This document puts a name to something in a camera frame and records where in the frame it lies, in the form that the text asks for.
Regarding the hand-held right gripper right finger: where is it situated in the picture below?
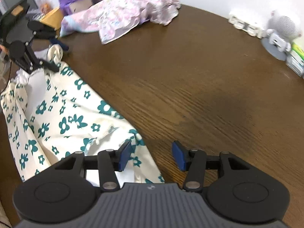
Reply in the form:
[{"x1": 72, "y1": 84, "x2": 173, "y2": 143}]
[{"x1": 172, "y1": 141, "x2": 251, "y2": 192}]

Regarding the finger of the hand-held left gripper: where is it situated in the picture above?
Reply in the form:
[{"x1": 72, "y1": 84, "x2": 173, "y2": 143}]
[
  {"x1": 28, "y1": 20, "x2": 70, "y2": 53},
  {"x1": 26, "y1": 43, "x2": 60, "y2": 73}
]

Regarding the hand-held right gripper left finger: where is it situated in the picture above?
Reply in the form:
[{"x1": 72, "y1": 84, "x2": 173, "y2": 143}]
[{"x1": 55, "y1": 140, "x2": 133, "y2": 192}]

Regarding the cream dress with green flowers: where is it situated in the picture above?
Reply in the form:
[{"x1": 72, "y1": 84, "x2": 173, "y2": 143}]
[{"x1": 0, "y1": 45, "x2": 165, "y2": 188}]

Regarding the pastel blue purple garment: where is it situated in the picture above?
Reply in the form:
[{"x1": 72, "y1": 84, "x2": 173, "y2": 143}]
[{"x1": 59, "y1": 14, "x2": 100, "y2": 37}]

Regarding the yellow mug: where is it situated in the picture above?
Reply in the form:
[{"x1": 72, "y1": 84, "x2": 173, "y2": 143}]
[{"x1": 39, "y1": 7, "x2": 64, "y2": 30}]

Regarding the pink floral garment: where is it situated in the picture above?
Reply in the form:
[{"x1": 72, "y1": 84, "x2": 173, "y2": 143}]
[{"x1": 78, "y1": 0, "x2": 181, "y2": 45}]

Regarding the green white small box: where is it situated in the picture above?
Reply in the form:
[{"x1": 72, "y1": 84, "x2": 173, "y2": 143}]
[{"x1": 286, "y1": 43, "x2": 304, "y2": 78}]

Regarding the white robot speaker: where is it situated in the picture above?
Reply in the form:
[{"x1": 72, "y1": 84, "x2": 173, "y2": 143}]
[{"x1": 261, "y1": 11, "x2": 302, "y2": 61}]

